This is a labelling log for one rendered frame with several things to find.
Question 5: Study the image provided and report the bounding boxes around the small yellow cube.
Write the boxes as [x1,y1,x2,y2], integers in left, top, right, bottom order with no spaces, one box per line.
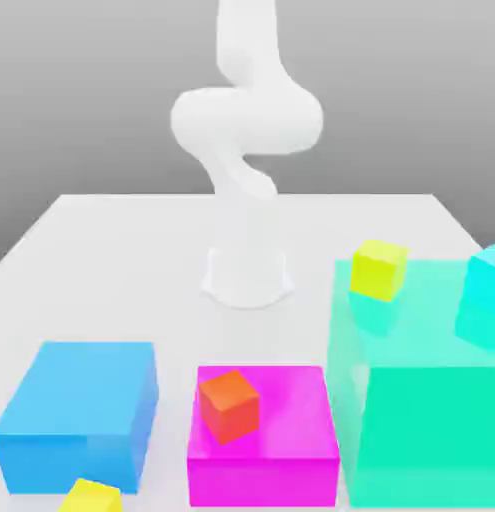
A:
[59,477,124,512]

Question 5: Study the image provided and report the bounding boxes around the large magenta box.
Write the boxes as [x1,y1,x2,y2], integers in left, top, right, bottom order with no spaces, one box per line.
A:
[186,364,341,508]

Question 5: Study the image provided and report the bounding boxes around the small yellow-green cube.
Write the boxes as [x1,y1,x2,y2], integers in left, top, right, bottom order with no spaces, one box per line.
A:
[349,238,410,303]

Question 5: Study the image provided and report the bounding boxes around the small cyan cube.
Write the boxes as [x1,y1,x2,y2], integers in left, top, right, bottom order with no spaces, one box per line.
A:
[454,242,495,353]

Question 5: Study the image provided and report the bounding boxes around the large turquoise box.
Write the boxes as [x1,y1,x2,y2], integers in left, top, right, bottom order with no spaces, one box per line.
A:
[325,258,495,510]

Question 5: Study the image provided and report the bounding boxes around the large blue box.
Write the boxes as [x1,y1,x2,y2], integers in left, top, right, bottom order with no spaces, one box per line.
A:
[0,340,159,496]

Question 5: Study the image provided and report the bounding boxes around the small orange-red cube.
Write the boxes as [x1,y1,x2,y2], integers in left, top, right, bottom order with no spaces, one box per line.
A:
[197,369,261,446]

